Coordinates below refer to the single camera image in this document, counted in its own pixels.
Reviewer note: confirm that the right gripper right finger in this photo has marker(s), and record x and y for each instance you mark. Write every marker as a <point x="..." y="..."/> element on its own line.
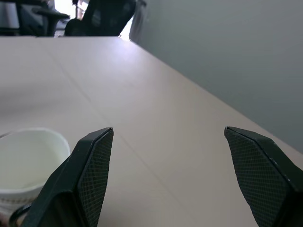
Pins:
<point x="267" y="179"/>

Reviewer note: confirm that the black mesh office chair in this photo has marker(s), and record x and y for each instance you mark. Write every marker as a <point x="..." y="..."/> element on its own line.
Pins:
<point x="106" y="19"/>

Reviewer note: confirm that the grey white curtain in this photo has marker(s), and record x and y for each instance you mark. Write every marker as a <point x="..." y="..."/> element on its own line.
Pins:
<point x="138" y="21"/>

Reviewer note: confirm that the dark chair with armrest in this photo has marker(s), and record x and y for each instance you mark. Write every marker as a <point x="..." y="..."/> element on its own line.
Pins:
<point x="47" y="16"/>

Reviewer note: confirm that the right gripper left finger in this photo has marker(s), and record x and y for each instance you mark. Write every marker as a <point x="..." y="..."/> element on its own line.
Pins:
<point x="64" y="189"/>

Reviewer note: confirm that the tan ribbed paper cup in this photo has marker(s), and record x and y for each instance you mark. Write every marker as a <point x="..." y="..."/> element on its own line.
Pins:
<point x="30" y="156"/>

